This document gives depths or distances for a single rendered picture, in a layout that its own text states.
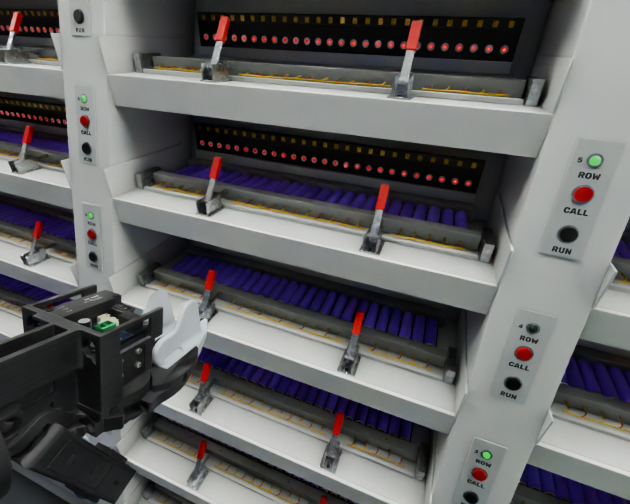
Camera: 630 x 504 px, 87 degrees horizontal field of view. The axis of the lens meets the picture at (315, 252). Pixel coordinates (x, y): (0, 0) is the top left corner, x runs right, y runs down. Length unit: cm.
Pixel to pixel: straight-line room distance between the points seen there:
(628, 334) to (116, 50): 78
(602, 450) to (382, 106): 51
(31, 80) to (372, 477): 89
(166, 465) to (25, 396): 67
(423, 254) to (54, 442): 41
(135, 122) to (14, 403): 52
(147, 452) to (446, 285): 75
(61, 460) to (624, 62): 56
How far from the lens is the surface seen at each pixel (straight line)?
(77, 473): 31
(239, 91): 51
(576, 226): 45
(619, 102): 46
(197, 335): 35
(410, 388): 54
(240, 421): 71
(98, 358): 26
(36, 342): 27
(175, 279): 71
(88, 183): 71
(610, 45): 46
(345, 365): 54
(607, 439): 62
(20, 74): 83
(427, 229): 50
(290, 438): 69
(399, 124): 44
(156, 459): 93
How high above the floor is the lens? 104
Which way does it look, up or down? 17 degrees down
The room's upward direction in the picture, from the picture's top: 8 degrees clockwise
